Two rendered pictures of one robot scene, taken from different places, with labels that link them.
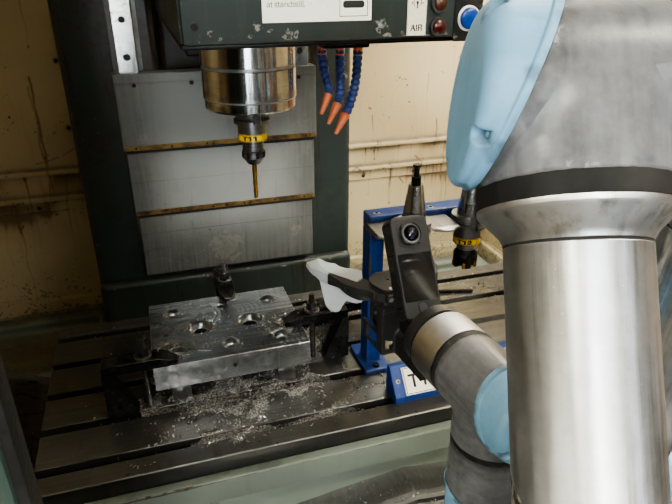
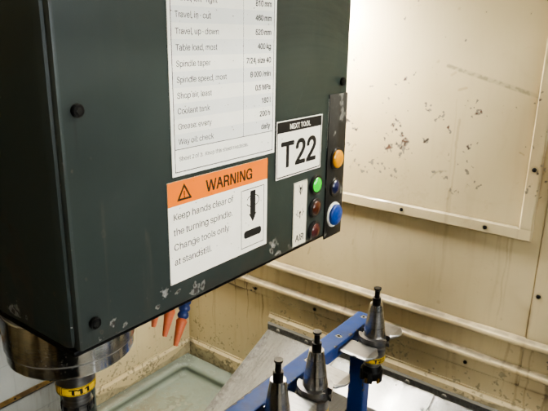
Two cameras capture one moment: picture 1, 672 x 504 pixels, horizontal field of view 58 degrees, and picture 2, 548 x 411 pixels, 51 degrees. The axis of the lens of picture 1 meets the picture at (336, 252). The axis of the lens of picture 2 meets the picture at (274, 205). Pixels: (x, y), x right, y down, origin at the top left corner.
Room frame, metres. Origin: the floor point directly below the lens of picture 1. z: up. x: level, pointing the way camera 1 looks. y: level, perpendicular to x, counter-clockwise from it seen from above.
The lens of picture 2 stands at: (0.38, 0.32, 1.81)
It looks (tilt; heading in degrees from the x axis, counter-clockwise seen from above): 17 degrees down; 324
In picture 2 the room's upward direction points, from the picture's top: 1 degrees clockwise
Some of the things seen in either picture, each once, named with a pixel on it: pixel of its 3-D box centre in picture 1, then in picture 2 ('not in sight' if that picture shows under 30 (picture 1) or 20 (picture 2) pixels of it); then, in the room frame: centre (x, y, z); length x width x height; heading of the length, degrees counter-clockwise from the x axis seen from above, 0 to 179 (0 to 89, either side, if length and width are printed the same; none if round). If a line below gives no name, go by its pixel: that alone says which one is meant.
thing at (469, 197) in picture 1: (470, 195); (315, 366); (1.03, -0.24, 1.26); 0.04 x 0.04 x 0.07
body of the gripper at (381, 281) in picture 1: (410, 318); not in sight; (0.59, -0.09, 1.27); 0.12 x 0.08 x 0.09; 23
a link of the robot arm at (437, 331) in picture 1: (452, 349); not in sight; (0.52, -0.12, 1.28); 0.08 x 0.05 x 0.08; 113
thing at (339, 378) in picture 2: not in sight; (331, 376); (1.05, -0.30, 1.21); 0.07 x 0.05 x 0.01; 18
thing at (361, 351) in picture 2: not in sight; (360, 351); (1.08, -0.40, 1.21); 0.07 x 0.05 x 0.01; 18
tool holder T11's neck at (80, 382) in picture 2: (252, 130); (75, 376); (1.06, 0.15, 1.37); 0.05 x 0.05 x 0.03
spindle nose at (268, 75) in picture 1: (248, 70); (68, 305); (1.06, 0.15, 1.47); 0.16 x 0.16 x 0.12
